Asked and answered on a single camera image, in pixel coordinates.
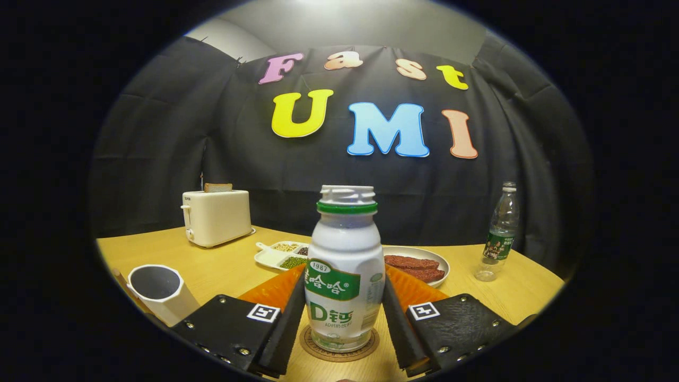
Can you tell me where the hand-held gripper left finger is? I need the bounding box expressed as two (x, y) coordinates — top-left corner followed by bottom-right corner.
(171, 264), (307, 379)

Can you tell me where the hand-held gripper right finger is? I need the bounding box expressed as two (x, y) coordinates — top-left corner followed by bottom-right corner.
(381, 264), (519, 378)

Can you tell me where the round cork coaster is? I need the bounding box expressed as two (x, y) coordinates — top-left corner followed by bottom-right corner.
(299, 325), (380, 363)

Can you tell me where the white juice bottle green label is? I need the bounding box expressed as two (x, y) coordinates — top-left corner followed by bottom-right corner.
(304, 185), (386, 353)

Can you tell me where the white cup wooden handle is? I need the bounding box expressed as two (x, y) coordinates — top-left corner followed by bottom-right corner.
(112, 264), (201, 328)

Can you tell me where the clear plastic water bottle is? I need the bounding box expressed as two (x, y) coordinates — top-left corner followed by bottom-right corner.
(475, 181), (520, 282)

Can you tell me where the red meat slice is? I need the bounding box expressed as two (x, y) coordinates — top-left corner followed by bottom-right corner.
(408, 268), (446, 283)
(384, 255), (440, 270)

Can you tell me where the white divided bean dish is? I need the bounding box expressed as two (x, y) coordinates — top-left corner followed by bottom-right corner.
(254, 241), (309, 272)

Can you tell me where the white round plate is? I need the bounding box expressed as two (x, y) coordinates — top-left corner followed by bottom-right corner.
(382, 246), (451, 289)

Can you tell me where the wooden table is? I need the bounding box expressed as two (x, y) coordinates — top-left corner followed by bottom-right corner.
(95, 225), (565, 382)

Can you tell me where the cream toaster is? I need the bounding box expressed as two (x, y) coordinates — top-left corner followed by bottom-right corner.
(181, 190), (256, 248)

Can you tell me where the black backdrop cloth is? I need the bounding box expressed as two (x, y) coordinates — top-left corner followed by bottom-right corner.
(88, 34), (592, 276)

